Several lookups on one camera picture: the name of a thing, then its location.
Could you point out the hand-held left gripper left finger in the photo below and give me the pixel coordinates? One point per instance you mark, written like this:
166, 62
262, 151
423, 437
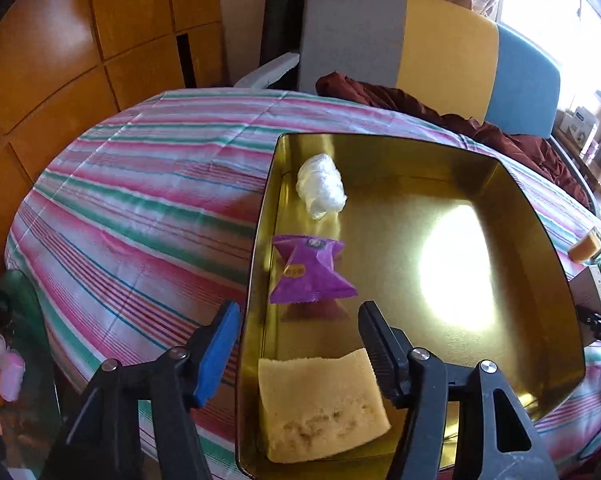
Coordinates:
215, 355

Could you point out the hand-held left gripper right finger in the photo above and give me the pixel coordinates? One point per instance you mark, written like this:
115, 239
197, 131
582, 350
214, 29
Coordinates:
380, 355

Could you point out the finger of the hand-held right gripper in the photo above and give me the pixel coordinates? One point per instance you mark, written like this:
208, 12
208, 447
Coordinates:
600, 325

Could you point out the long white carton box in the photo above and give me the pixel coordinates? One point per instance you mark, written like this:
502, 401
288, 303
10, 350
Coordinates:
591, 287

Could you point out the small yellow sponge block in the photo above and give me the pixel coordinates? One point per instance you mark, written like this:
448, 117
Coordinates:
584, 247

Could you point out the large yellow sponge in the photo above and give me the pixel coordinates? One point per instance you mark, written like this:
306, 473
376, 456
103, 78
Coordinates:
315, 405

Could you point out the purple snack packet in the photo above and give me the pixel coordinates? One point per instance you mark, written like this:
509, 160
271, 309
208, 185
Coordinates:
308, 272

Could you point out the gold metal tin tray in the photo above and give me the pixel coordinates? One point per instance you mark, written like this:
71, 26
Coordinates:
420, 200

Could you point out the white plastic bag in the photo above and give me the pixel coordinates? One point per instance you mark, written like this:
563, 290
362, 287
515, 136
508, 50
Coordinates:
320, 185

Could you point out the striped tablecloth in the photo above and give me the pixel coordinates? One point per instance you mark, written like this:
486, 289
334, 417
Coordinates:
145, 200

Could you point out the green glass side table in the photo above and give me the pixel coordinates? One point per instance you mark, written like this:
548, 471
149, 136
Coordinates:
25, 360

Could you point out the white printed box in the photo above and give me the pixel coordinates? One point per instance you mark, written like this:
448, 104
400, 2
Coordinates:
577, 125

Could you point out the maroon blanket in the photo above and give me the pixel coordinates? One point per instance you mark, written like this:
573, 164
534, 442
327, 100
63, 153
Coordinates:
480, 135

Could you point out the grey yellow blue sofa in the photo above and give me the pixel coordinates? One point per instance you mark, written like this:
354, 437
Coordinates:
430, 55

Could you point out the wooden wardrobe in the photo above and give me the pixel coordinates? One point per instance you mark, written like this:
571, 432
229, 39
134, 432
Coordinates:
55, 60

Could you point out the black rolled mat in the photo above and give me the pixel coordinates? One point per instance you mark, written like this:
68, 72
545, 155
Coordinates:
280, 15

